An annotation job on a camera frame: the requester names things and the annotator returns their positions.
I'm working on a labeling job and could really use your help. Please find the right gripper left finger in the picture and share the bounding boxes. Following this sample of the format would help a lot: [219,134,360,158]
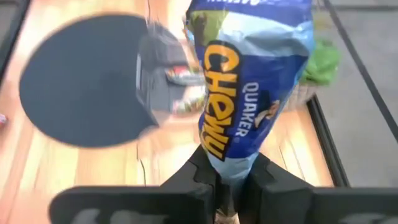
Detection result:
[49,145,218,224]

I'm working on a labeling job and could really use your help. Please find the blue granola bar wrapper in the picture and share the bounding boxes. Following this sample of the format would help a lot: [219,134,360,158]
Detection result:
[185,0,315,215]

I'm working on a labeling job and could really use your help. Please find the clear plastic bin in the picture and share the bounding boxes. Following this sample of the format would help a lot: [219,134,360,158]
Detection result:
[139,18,200,68]
[136,63,208,125]

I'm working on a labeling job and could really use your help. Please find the succulent in patterned pot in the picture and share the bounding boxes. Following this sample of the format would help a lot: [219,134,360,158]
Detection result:
[284,37,342,111]

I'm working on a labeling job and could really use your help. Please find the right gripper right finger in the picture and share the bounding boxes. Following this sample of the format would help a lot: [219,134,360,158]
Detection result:
[239,152,398,224]

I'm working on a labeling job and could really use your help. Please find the round dark woven placemat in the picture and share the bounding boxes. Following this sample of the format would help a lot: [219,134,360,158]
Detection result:
[18,12,190,149]

